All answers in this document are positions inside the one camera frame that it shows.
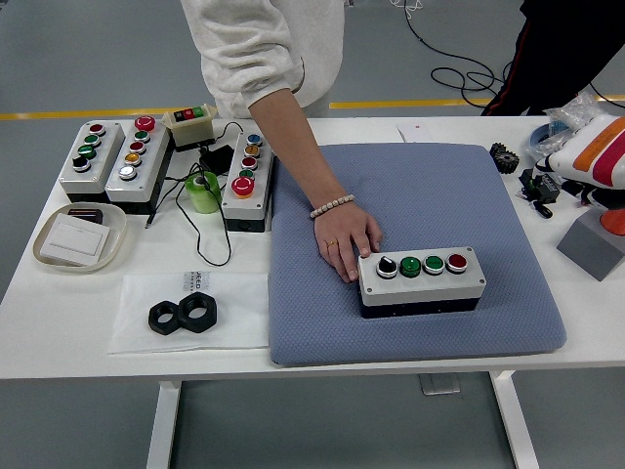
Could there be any person's right hand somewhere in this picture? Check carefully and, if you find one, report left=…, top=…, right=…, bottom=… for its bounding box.
left=313, top=202, right=385, bottom=283

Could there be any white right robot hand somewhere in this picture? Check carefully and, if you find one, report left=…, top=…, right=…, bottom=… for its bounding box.
left=531, top=114, right=625, bottom=206

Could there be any four-button control box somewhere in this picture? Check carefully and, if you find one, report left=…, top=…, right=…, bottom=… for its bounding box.
left=356, top=246, right=488, bottom=320

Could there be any five-button box with blue button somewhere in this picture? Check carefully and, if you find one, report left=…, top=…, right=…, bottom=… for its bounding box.
left=220, top=131, right=275, bottom=234

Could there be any five-button box with white button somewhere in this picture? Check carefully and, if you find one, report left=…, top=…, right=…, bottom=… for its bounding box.
left=104, top=115, right=173, bottom=215

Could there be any clear bag of metal washers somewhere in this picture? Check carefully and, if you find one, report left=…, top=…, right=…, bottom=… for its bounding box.
left=529, top=131, right=571, bottom=158

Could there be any clear bag of white parts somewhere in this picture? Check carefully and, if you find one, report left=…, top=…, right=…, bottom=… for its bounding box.
left=545, top=92, right=611, bottom=137

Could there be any black module with green terminal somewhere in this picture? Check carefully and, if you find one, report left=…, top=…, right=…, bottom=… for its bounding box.
left=517, top=168, right=563, bottom=204

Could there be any black gear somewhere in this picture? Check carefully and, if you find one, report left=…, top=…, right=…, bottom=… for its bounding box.
left=488, top=142, right=521, bottom=175

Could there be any grey wedge block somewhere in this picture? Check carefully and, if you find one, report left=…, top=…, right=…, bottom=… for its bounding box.
left=556, top=210, right=625, bottom=282

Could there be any blue-grey padded mat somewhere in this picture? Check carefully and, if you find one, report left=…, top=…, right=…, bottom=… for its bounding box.
left=267, top=142, right=568, bottom=366

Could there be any person in black trousers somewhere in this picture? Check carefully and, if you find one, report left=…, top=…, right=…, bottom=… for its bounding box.
left=480, top=0, right=625, bottom=117

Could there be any clear printed plastic bag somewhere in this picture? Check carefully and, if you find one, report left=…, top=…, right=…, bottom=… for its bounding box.
left=106, top=271, right=272, bottom=356

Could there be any green tape roll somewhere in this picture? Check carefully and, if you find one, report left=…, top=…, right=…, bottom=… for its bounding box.
left=184, top=170, right=224, bottom=215

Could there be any black power adapter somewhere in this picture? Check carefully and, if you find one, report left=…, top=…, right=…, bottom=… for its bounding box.
left=198, top=144, right=235, bottom=175

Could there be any large black hex nut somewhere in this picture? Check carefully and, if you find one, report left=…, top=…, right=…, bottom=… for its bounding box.
left=176, top=290, right=219, bottom=334

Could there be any small black hex nut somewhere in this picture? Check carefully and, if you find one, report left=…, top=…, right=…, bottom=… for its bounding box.
left=147, top=299, right=185, bottom=336

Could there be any person in white clothes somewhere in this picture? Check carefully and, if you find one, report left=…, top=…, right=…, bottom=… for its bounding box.
left=180, top=0, right=346, bottom=119

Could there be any beige oval tray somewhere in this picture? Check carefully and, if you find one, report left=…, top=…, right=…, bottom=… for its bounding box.
left=31, top=200, right=128, bottom=275

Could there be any grey box with black selector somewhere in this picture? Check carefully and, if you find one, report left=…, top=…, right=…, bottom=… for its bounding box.
left=58, top=120, right=126, bottom=204

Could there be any white table leg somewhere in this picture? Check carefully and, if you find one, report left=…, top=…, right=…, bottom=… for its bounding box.
left=146, top=380, right=183, bottom=469
left=489, top=369, right=541, bottom=469

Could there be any beige bead bracelet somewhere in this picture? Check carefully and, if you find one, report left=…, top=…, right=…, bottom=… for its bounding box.
left=310, top=193, right=356, bottom=220

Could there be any thin black adapter cord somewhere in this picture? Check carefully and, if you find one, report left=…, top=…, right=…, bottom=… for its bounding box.
left=145, top=120, right=245, bottom=268

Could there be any grey under-table bracket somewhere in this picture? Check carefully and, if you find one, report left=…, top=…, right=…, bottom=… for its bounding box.
left=419, top=373, right=461, bottom=396

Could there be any coiled black floor cable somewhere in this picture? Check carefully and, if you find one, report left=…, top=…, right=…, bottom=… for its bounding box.
left=402, top=9, right=514, bottom=107

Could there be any cream three-button switch box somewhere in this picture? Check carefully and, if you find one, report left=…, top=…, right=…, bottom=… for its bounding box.
left=160, top=102, right=219, bottom=152

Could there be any white floor cable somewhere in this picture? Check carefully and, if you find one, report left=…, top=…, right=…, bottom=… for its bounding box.
left=393, top=0, right=425, bottom=21

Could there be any dark brown switch plate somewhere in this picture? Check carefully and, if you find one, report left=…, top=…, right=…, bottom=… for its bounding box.
left=66, top=206, right=106, bottom=226

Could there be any white wall switch plate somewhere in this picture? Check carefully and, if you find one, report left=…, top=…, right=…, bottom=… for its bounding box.
left=38, top=213, right=112, bottom=268

